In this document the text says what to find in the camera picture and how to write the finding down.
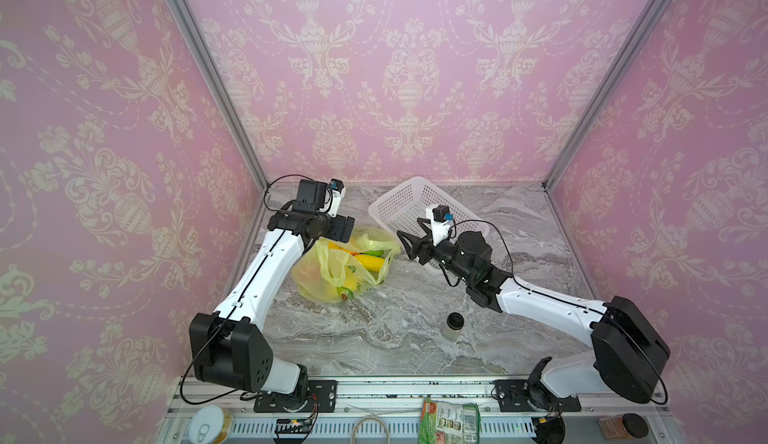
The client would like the yellow-green plastic bag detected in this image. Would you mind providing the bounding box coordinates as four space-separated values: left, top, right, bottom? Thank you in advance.
290 226 401 304

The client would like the long yellow mango fruit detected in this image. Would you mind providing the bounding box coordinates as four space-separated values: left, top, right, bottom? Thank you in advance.
355 254 388 273

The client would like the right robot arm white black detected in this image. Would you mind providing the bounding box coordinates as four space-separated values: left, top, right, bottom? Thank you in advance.
396 218 671 411

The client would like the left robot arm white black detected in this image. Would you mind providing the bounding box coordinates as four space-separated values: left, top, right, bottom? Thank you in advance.
188 177 355 409

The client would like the white plastic perforated basket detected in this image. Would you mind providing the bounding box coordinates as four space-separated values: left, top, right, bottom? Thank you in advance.
368 177 490 241

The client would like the small jar black lid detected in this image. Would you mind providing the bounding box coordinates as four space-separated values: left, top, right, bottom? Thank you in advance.
441 312 465 343

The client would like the green snack packet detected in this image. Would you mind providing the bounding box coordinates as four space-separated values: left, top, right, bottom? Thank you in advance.
418 398 480 444

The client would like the white tin can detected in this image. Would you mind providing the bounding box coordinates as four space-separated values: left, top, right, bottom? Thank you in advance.
186 405 235 444

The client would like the brown jar black lid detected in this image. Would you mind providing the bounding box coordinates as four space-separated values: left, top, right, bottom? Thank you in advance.
598 413 649 441

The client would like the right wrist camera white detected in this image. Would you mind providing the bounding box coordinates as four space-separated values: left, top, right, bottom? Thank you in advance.
425 205 454 247

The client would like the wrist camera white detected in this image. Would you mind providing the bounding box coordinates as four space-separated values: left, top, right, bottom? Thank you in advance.
425 205 454 247
327 179 346 218

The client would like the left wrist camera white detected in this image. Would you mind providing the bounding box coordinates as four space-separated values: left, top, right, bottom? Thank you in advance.
327 179 346 218

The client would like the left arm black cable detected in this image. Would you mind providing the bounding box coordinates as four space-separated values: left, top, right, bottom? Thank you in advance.
262 173 316 212

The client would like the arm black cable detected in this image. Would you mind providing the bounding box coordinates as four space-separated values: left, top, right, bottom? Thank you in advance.
449 219 517 283
262 173 316 212

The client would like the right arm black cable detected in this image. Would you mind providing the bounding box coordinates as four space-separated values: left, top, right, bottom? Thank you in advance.
449 219 517 283

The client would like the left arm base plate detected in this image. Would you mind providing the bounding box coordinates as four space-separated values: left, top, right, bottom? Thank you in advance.
253 379 339 414

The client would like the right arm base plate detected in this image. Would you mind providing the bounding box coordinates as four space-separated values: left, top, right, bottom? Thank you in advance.
491 379 582 414

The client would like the aluminium front rail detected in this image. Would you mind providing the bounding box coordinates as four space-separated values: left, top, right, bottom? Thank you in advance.
155 376 686 443

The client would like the beige looped cable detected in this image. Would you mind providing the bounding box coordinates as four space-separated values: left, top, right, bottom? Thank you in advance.
350 416 392 444

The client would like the aluminium corner post left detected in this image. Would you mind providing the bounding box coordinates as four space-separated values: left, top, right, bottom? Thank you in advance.
165 0 267 190

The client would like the aluminium corner post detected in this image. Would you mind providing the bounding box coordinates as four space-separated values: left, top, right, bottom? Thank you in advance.
165 0 267 190
542 0 672 196

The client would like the aluminium corner post right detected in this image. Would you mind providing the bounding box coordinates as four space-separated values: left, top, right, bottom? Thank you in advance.
542 0 672 196

